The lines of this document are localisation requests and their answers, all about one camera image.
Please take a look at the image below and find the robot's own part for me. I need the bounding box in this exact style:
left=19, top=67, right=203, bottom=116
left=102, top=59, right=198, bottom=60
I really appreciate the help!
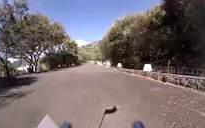
left=133, top=120, right=146, bottom=128
left=60, top=121, right=73, bottom=128

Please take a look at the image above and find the grey asphalt road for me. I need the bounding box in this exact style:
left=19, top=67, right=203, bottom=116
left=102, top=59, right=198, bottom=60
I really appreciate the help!
left=0, top=63, right=205, bottom=128

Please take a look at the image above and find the row of trees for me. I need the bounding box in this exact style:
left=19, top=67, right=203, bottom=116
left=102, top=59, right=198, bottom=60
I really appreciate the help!
left=99, top=0, right=205, bottom=76
left=0, top=0, right=80, bottom=79

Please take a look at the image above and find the low stone wall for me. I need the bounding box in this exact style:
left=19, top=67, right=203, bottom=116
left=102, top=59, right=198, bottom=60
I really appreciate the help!
left=118, top=67, right=205, bottom=94

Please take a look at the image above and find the wooded hill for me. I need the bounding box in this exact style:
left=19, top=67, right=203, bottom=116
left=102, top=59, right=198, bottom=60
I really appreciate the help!
left=77, top=39, right=103, bottom=64

